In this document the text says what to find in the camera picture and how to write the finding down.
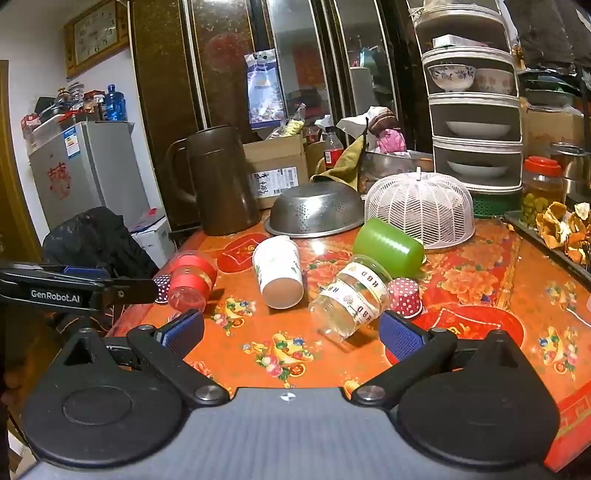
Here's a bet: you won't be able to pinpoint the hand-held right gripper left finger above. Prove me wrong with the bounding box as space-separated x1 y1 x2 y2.
62 309 230 409

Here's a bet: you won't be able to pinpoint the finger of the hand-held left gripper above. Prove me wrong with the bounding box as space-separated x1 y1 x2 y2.
104 277 162 306
62 265 112 281

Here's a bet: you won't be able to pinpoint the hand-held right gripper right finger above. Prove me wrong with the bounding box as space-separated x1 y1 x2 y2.
351 310 532 409

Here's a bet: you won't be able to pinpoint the red plastic jar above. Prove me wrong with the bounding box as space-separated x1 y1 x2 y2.
167 253 219 313

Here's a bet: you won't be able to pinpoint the clear glass jar polka-dot lid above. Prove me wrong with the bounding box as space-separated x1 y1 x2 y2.
308 254 393 344

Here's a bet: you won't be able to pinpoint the red polka dot paper cup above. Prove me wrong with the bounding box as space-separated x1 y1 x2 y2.
152 274 173 304
387 278 423 319

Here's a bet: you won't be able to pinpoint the green plastic cup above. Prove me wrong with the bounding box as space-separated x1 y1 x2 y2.
353 217 428 280

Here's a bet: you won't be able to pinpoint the white paper cup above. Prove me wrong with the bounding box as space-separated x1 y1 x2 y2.
252 235 305 310

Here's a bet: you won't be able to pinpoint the black clothing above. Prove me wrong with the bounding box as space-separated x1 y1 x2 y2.
41 206 160 280

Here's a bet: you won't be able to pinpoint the white carton box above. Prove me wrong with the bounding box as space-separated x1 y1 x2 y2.
129 215 176 268

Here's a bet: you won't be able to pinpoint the red floral tablecloth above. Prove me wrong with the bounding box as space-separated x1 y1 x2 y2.
106 212 591 472

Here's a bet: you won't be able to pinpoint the grey refrigerator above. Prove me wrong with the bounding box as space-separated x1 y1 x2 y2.
28 121 151 232

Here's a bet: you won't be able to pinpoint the white mesh food cover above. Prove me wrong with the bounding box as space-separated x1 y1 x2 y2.
365 167 476 250

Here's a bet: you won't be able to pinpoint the brown plastic pitcher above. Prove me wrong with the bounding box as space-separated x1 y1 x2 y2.
165 124 262 237

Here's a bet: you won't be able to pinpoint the steel colander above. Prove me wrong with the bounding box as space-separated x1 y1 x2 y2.
264 181 366 239

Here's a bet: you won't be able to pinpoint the green plastic basket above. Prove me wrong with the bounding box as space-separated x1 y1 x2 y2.
471 191 525 219

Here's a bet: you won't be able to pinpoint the dark tray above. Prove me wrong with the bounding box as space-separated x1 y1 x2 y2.
504 210 591 282

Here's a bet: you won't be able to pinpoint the steel basin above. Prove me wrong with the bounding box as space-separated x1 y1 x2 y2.
360 150 435 195

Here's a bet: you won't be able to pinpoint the blue water bottle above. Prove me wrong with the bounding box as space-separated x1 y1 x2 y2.
105 84 127 121

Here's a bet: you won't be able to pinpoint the olive green cloth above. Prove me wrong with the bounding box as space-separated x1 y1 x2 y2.
310 136 365 192

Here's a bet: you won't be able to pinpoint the white plate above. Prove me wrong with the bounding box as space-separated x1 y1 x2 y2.
445 159 509 178
444 121 512 138

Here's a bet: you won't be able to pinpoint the cardboard box with label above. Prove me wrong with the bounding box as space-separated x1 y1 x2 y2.
242 134 309 210

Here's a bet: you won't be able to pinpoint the dried orange peels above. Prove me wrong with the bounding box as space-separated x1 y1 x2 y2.
536 202 591 266

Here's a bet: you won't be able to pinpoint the pink cloth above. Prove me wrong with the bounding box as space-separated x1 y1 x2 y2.
376 129 408 154

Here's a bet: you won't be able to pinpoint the red cap drink bottle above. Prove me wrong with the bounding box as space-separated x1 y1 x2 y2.
323 129 345 171

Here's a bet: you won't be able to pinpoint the glass jar with red lid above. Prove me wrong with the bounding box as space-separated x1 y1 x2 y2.
521 157 565 227

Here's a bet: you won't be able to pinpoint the clear snack bag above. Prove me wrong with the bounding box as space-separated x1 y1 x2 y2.
268 104 306 139

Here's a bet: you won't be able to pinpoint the blue printed bag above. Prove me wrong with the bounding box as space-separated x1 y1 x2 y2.
244 48 289 130

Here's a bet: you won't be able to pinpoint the steel kettle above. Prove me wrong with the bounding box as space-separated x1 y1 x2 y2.
549 143 591 195

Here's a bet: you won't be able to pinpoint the white tiered dish rack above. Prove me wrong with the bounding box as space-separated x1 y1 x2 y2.
412 4 525 195

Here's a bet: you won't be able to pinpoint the blue patterned bowl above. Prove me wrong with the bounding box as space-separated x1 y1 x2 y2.
427 64 476 92

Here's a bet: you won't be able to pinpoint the floral white bowl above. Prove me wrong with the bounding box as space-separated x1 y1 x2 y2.
473 68 515 95

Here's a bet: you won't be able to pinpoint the wooden wall clock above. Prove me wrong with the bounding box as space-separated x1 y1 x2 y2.
63 0 131 79

